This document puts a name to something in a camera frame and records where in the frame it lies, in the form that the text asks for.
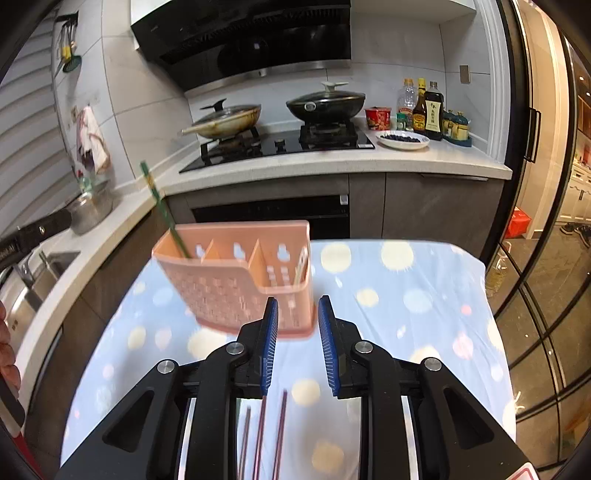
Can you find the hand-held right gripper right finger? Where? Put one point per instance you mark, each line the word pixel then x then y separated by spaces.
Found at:
pixel 327 346

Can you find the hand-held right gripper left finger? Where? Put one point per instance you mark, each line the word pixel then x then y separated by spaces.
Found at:
pixel 271 346

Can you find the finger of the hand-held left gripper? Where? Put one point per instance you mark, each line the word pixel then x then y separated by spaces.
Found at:
pixel 51 226

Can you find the pink plastic utensil holder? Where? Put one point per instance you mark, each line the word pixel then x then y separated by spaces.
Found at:
pixel 221 286

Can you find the red chopstick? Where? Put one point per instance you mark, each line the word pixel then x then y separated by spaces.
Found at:
pixel 260 443
pixel 280 438

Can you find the dark brown chopstick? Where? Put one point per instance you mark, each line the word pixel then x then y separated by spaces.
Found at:
pixel 246 438

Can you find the green chopstick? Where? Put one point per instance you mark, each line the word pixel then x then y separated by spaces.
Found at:
pixel 161 198

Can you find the person's left hand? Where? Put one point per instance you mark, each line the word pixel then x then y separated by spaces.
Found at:
pixel 9 381

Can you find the steel basin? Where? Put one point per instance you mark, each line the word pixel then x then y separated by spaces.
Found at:
pixel 90 213

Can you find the steel sink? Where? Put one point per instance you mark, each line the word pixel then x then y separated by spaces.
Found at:
pixel 60 268

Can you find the green dish soap bottle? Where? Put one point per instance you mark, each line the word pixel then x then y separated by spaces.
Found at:
pixel 87 184

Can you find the blue spotted tablecloth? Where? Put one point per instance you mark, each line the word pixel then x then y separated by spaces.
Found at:
pixel 392 295

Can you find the white window blinds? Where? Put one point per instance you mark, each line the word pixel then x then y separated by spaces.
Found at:
pixel 23 138

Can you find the hanging white pink towel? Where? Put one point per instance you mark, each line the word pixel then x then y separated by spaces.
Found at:
pixel 90 138

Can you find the built-in black oven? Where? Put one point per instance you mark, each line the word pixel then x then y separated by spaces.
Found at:
pixel 277 217

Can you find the green hanging ladle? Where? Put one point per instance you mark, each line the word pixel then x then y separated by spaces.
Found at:
pixel 72 64

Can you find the yellow hanging brush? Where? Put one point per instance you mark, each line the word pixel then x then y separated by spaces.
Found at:
pixel 65 51

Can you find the black gas stove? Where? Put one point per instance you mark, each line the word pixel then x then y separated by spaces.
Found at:
pixel 286 144

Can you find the brown wok with glass lid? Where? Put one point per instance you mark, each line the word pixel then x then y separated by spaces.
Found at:
pixel 226 121

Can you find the kitchen counter with dark cabinets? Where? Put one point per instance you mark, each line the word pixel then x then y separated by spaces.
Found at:
pixel 415 161

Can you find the white plate with dark food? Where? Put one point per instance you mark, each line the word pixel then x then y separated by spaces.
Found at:
pixel 401 139

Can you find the red bag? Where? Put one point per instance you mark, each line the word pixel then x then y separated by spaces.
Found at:
pixel 518 225

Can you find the glass sliding door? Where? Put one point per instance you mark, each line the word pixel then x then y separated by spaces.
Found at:
pixel 545 277

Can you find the red instant noodle cup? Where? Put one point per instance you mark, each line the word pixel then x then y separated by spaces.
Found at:
pixel 378 121

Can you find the small green jar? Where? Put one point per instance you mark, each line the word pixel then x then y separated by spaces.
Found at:
pixel 401 122

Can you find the black wok with lid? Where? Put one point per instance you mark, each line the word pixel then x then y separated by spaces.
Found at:
pixel 323 108

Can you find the yellow cap sauce bottle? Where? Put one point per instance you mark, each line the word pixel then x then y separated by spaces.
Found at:
pixel 419 121

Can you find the condiment jar set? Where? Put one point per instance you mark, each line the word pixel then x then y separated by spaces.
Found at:
pixel 457 129

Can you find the dark soy sauce bottle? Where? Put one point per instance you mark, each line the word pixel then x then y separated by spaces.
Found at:
pixel 434 115

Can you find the clear plastic bottle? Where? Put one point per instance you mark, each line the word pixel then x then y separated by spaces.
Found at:
pixel 407 99

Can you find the black range hood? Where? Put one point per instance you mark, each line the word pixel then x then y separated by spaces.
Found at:
pixel 240 41

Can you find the pair of shoes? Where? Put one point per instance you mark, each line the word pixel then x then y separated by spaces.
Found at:
pixel 575 233

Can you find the brown wall switch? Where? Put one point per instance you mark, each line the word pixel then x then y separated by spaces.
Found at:
pixel 464 74

